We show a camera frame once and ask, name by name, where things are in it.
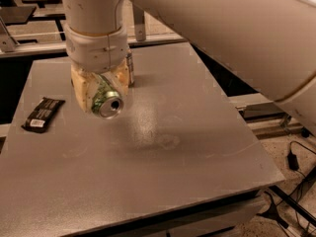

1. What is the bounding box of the black snack bar wrapper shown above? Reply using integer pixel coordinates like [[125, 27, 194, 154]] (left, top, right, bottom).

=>
[[21, 97, 65, 133]]

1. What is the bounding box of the metal bracket centre post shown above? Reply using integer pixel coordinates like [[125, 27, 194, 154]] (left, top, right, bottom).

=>
[[132, 5, 146, 41]]

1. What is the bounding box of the orange soda can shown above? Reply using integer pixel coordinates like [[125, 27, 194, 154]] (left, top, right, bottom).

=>
[[126, 49, 134, 87]]

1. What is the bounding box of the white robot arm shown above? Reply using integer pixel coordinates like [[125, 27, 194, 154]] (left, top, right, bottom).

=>
[[62, 0, 316, 132]]

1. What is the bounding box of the black power adapter with cable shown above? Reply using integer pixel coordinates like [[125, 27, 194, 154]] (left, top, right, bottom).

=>
[[286, 140, 316, 178]]

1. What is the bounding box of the black background table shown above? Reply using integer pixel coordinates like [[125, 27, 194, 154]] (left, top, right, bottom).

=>
[[22, 0, 65, 40]]

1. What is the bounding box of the metal bracket left post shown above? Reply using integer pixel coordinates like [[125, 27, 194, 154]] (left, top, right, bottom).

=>
[[0, 17, 18, 52]]

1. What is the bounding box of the black tripod stand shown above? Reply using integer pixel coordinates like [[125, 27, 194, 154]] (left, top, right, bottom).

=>
[[256, 168, 316, 230]]

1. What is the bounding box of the metal bracket post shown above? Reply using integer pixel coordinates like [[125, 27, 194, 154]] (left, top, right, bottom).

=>
[[0, 17, 18, 52], [132, 5, 146, 41]]

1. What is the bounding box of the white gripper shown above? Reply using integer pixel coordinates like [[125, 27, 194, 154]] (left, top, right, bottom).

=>
[[64, 25, 129, 113]]

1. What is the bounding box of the metal barrier rail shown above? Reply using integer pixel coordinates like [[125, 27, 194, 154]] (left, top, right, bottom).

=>
[[0, 34, 187, 59]]

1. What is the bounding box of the green soda can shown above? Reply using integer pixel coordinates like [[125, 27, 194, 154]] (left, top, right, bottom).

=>
[[91, 75, 123, 119]]

